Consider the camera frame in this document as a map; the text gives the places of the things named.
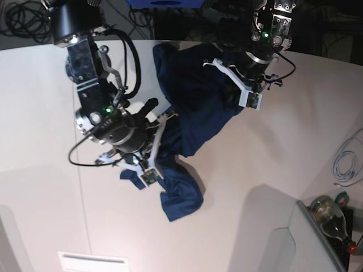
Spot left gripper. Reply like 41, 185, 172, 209
223, 48, 280, 88

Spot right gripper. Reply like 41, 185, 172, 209
93, 98, 158, 153

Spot dark blue t-shirt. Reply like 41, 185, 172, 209
119, 42, 244, 223

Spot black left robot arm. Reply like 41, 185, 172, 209
217, 1, 296, 93

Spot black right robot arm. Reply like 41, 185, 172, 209
42, 1, 158, 154

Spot blue box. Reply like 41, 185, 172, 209
126, 0, 204, 9

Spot green tape roll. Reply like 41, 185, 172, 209
335, 192, 349, 207

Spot clear plastic bottle red cap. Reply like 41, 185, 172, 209
310, 195, 357, 254

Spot black cables on floor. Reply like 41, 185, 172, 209
124, 5, 155, 40

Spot coiled light grey cable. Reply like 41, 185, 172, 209
332, 135, 363, 188

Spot coiled black cable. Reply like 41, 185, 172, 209
0, 0, 56, 44

